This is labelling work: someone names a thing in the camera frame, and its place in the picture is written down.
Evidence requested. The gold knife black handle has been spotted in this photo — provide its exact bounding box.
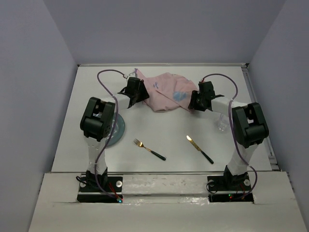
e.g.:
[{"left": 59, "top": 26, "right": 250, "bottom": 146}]
[{"left": 186, "top": 135, "right": 214, "bottom": 164}]

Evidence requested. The gold fork black handle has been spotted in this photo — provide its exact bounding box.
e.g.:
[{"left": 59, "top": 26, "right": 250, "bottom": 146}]
[{"left": 134, "top": 139, "right": 166, "bottom": 161}]

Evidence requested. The pink cloth placemat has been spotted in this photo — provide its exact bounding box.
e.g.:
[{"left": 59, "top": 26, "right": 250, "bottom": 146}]
[{"left": 136, "top": 70, "right": 197, "bottom": 112}]

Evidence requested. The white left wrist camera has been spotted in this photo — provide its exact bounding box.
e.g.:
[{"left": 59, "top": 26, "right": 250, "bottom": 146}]
[{"left": 123, "top": 69, "right": 138, "bottom": 79}]

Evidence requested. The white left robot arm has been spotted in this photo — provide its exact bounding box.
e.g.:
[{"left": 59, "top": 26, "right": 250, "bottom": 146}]
[{"left": 80, "top": 77, "right": 149, "bottom": 191}]

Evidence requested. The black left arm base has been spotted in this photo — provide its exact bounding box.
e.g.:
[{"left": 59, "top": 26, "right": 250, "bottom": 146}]
[{"left": 76, "top": 174, "right": 123, "bottom": 203}]

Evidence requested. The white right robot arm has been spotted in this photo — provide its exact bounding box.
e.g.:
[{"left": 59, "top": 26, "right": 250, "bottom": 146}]
[{"left": 188, "top": 82, "right": 269, "bottom": 189}]

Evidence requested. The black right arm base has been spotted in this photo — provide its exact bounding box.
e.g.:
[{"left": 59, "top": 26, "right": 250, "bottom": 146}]
[{"left": 206, "top": 175, "right": 254, "bottom": 203}]

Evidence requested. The teal ceramic plate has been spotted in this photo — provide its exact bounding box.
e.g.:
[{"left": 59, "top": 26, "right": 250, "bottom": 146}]
[{"left": 107, "top": 114, "right": 126, "bottom": 147}]

